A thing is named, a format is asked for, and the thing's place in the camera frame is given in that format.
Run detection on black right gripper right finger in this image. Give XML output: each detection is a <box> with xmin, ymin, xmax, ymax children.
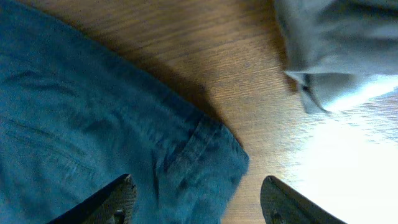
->
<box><xmin>260</xmin><ymin>175</ymin><xmax>345</xmax><ymax>224</ymax></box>

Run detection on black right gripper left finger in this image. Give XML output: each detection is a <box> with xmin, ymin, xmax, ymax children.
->
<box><xmin>49</xmin><ymin>174</ymin><xmax>136</xmax><ymax>224</ymax></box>

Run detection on navy blue shorts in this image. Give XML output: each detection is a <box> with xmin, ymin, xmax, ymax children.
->
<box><xmin>1</xmin><ymin>1</ymin><xmax>249</xmax><ymax>223</ymax></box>

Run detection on grey folded garment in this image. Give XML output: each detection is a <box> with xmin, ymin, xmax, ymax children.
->
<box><xmin>274</xmin><ymin>0</ymin><xmax>397</xmax><ymax>113</ymax></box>

